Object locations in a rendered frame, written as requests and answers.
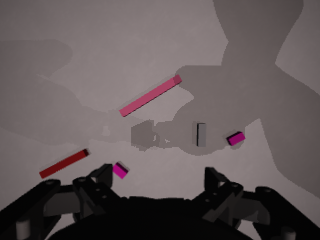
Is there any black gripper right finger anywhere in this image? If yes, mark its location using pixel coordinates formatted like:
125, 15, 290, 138
173, 167, 320, 240

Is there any dark red rod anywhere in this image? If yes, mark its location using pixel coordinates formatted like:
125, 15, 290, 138
39, 149, 89, 179

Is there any grey rod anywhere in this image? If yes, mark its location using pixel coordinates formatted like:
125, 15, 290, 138
197, 123, 206, 147

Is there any small magenta block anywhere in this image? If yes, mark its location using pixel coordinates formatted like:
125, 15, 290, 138
226, 131, 246, 146
113, 163, 128, 179

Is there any pink rod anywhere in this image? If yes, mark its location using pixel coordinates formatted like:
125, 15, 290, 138
119, 75, 182, 117

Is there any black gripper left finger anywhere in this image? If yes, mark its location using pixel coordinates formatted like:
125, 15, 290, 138
0, 164, 137, 240

